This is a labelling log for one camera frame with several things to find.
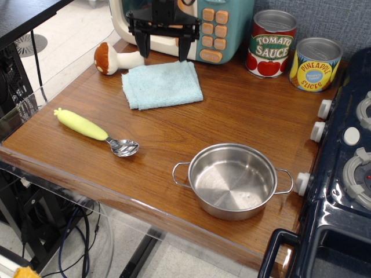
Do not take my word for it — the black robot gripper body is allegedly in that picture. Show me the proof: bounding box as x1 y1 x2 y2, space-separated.
126 1 201 41

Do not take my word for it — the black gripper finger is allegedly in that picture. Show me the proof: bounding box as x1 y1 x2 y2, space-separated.
134 30 150 58
179 35 191 62

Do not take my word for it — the light blue napkin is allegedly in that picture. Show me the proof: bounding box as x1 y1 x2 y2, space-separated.
122 61 203 110

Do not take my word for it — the plush brown white mushroom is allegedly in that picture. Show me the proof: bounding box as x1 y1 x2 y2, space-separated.
94 42 145 75

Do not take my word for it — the teal toy microwave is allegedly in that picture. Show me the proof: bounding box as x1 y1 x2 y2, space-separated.
109 1 254 64

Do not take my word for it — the tomato sauce can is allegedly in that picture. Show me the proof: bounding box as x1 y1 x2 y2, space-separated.
246 9 298 78

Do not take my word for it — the black desk at left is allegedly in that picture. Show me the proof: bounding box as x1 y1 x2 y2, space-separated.
1 0 72 49

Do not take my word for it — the pineapple slices can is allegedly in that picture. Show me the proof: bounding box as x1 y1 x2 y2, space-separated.
289 37 343 93

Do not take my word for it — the stainless steel pot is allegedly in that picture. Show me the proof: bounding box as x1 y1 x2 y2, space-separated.
186 143 280 221

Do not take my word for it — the white stove knob back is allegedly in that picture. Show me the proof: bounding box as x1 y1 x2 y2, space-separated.
317 100 332 120

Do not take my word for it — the white stove knob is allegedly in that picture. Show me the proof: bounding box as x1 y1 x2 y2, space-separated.
293 173 311 196
310 122 326 143
317 100 332 120

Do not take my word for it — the white stove knob middle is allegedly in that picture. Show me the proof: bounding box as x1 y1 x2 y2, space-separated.
310 122 326 143

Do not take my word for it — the white stove knob front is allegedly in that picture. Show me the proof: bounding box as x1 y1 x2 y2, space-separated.
293 173 311 196

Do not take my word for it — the dark blue toy stove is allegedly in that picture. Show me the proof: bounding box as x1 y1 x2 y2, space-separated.
259 48 370 277

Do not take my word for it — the spoon with yellow-green handle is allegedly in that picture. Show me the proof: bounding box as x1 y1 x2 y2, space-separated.
53 108 140 158

